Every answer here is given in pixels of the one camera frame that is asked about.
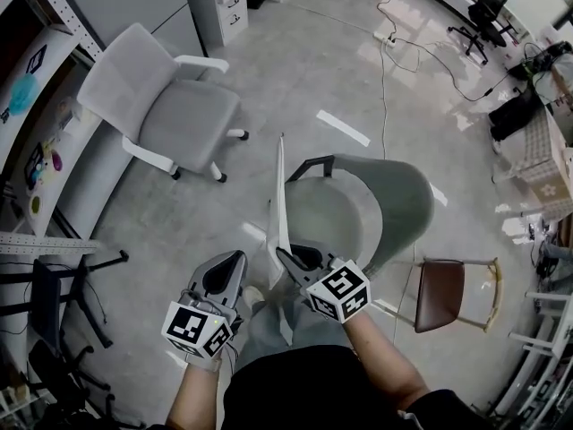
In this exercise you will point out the person's black shirt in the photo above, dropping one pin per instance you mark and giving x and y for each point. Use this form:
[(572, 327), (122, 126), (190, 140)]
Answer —
[(313, 392)]

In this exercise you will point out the table with checkered cloth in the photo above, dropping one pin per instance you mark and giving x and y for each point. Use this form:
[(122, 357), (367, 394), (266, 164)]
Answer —
[(546, 164)]

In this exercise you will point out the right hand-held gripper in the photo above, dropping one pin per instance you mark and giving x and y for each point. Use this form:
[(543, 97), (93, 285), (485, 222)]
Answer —
[(344, 289)]

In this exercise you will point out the black mesh office chair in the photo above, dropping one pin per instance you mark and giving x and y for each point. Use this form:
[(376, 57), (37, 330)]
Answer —
[(488, 16)]

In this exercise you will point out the person's jeans legs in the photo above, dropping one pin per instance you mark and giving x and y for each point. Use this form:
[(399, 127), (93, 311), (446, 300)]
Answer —
[(264, 329)]

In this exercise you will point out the purple small object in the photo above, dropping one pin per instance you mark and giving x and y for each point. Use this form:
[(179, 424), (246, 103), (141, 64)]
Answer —
[(57, 164)]

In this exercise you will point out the white and grey office chair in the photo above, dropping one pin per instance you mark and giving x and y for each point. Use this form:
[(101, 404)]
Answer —
[(188, 119)]

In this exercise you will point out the white frame rack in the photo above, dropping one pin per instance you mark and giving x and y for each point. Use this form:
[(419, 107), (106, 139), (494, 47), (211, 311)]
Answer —
[(541, 352)]

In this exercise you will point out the white plate with green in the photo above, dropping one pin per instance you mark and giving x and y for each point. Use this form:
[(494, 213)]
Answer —
[(36, 203)]

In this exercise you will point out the long white floor tape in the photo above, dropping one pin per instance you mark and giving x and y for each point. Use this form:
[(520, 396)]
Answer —
[(344, 128)]

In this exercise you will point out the pale round ornament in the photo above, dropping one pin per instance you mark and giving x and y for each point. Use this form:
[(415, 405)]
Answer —
[(69, 112)]

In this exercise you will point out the black box under desk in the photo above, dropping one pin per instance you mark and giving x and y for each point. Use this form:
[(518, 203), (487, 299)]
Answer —
[(256, 0)]

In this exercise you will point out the white perforated shelf rack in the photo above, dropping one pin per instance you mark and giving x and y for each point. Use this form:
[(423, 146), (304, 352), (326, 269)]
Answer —
[(49, 119)]

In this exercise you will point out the person's right forearm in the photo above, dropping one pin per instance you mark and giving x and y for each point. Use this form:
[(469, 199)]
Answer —
[(385, 361)]

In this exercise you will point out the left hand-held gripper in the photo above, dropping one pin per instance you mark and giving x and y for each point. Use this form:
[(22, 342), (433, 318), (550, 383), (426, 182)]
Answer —
[(185, 327)]

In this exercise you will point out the person's left forearm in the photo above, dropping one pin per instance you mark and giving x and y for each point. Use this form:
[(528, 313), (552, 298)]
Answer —
[(192, 397)]

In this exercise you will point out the white power strip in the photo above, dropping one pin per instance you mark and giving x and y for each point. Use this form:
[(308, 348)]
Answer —
[(384, 40)]

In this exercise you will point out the teal mesh sponge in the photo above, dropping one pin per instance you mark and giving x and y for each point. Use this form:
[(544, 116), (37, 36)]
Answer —
[(24, 94)]

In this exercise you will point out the white desk with drawers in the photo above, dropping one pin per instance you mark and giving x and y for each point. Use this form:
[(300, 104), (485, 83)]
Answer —
[(201, 7)]

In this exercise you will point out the white cushion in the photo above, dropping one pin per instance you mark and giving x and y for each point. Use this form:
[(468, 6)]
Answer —
[(281, 195)]

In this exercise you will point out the large black square frame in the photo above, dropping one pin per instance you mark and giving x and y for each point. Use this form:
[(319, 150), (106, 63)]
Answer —
[(33, 166)]

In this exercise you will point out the grey tall cabinet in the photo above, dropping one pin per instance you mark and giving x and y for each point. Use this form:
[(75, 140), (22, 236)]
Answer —
[(134, 2)]

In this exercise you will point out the black stand with tray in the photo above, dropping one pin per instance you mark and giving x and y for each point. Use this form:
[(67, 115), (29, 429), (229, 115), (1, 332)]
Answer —
[(47, 294)]

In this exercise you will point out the grey-green tub armchair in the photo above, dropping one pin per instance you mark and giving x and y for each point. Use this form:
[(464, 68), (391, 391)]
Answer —
[(394, 204)]

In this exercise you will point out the black swivel chair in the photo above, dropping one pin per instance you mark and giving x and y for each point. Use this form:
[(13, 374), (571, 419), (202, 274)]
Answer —
[(67, 383)]

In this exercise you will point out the brown seat wooden stool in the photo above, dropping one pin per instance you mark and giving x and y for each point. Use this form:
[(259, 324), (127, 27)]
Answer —
[(438, 294)]

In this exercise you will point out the person's white shoe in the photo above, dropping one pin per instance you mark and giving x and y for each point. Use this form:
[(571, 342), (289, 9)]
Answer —
[(253, 294)]

